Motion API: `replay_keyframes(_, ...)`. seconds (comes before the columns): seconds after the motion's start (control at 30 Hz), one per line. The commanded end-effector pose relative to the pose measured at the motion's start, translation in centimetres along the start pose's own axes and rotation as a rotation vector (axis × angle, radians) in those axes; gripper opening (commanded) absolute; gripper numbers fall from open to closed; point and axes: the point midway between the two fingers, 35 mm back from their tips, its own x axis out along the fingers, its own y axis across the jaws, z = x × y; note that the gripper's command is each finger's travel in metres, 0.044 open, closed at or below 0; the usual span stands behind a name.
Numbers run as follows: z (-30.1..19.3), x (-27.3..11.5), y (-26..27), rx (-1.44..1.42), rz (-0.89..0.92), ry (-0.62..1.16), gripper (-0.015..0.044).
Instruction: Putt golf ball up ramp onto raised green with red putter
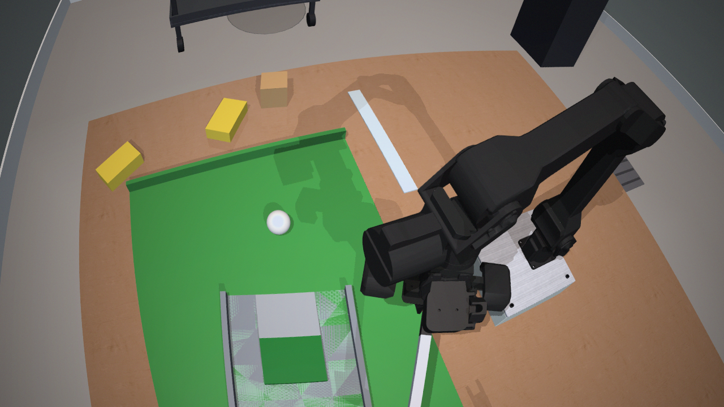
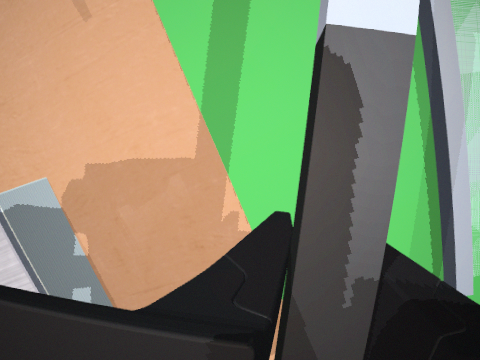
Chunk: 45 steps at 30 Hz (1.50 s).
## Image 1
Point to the white ball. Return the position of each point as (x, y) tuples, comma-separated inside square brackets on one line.
[(278, 222)]

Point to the tan cube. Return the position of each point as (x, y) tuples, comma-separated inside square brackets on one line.
[(273, 89)]

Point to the yellow rectangular block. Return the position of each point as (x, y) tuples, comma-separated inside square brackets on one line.
[(120, 165), (226, 120)]

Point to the green putting mat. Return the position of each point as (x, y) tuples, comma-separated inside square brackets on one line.
[(198, 235)]

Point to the white flat strip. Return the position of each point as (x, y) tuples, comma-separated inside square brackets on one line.
[(392, 157)]

